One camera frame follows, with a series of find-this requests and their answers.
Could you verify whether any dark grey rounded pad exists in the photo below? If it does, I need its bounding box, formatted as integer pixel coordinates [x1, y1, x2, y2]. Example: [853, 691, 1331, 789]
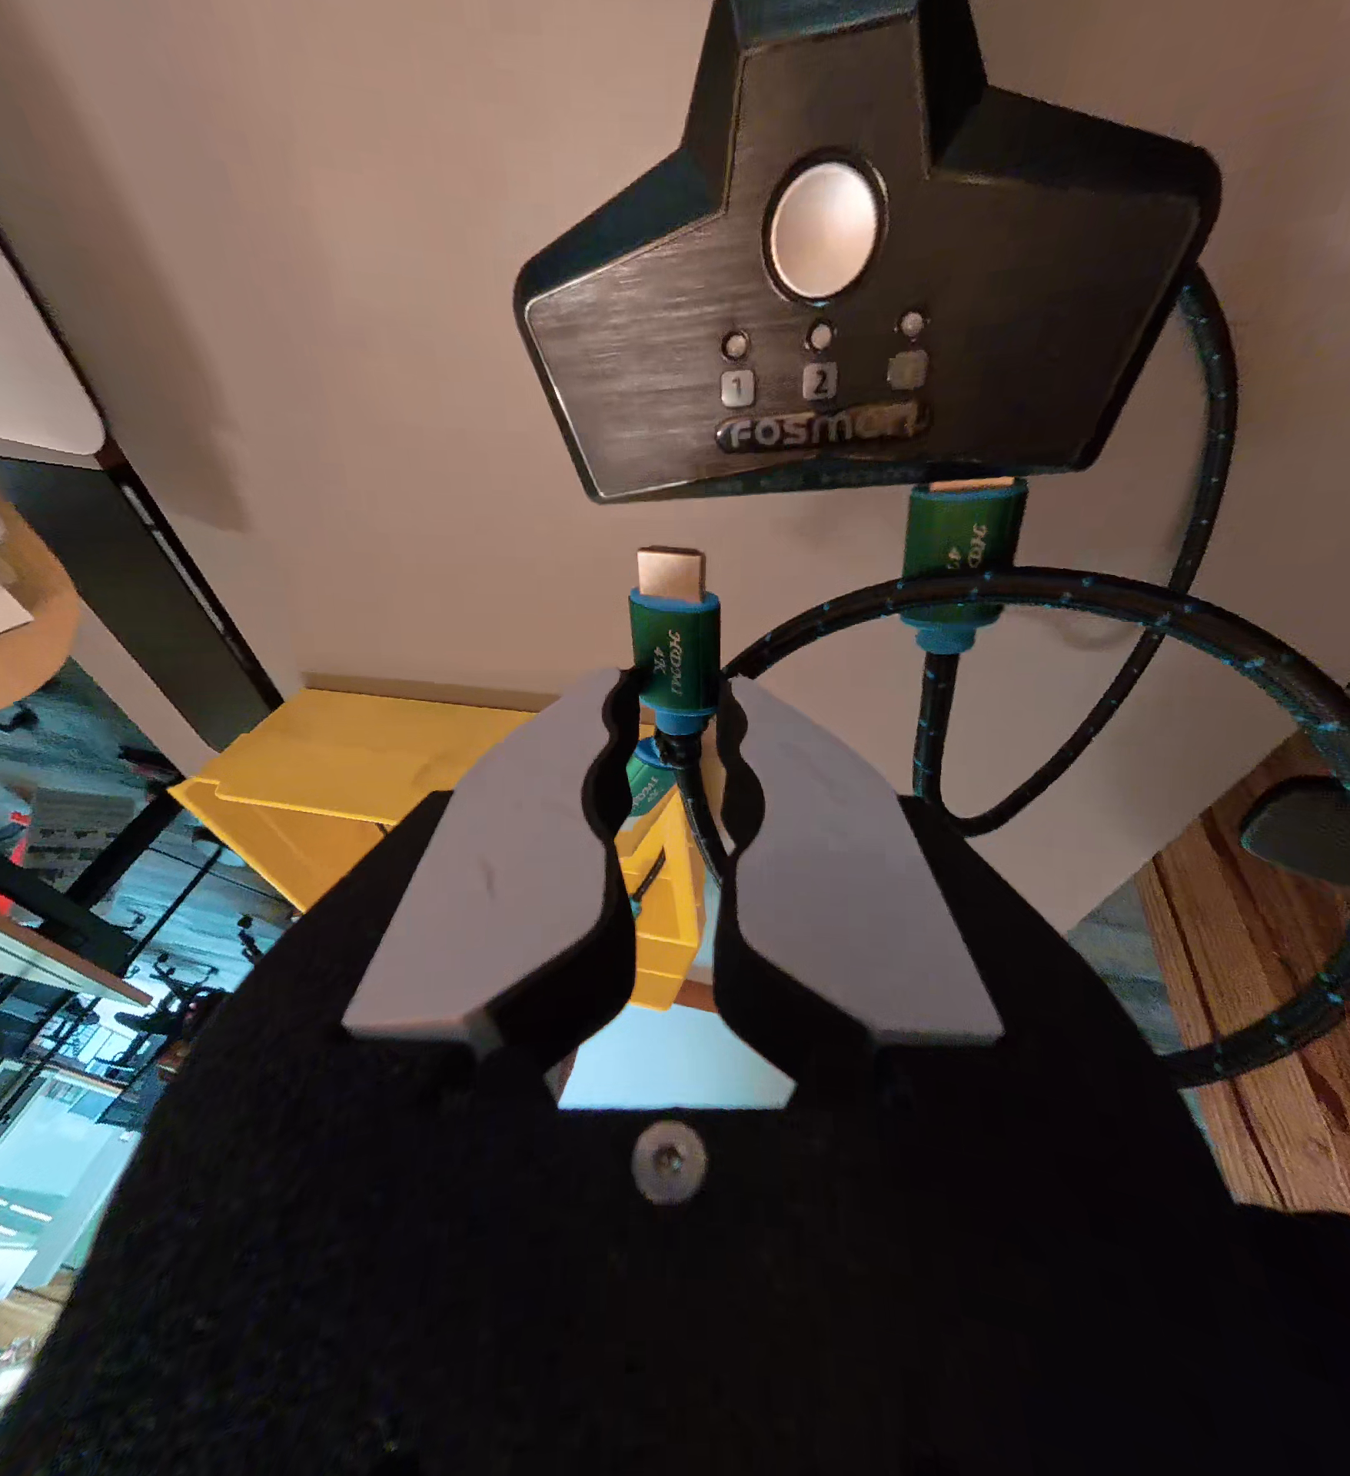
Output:
[1241, 776, 1350, 892]

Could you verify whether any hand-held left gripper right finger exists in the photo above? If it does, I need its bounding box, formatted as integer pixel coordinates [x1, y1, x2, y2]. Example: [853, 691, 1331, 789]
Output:
[713, 678, 1004, 1088]

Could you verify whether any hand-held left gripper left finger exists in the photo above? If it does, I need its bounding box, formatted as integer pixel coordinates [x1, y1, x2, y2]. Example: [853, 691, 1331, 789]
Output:
[341, 666, 642, 1080]

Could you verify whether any white panel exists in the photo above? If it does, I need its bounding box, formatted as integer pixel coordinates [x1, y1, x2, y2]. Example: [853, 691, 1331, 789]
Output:
[0, 148, 108, 458]

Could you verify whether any black desk leg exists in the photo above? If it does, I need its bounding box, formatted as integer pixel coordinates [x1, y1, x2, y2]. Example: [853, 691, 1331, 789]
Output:
[0, 121, 288, 754]

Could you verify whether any grey table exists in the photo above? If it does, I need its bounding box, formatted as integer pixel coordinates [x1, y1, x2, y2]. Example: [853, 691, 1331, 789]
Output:
[0, 883, 154, 1011]

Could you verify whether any round wooden table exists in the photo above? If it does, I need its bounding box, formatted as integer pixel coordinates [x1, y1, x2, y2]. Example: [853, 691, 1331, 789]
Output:
[0, 425, 85, 743]

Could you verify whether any short black braided HDMI cable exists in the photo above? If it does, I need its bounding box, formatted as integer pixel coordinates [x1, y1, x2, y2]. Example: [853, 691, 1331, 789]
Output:
[627, 546, 1350, 1091]

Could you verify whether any wooden plank board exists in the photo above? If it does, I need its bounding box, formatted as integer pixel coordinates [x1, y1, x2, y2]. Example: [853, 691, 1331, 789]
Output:
[1134, 691, 1350, 1225]

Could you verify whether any yellow plastic bin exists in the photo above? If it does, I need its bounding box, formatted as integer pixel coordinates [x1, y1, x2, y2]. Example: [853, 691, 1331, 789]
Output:
[169, 686, 707, 1015]

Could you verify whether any black HDMI switch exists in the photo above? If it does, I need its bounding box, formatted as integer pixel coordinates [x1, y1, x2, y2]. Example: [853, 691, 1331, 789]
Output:
[512, 0, 1224, 508]

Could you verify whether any long black braided HDMI cable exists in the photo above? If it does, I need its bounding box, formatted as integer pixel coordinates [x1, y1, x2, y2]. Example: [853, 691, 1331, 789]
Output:
[901, 262, 1245, 841]

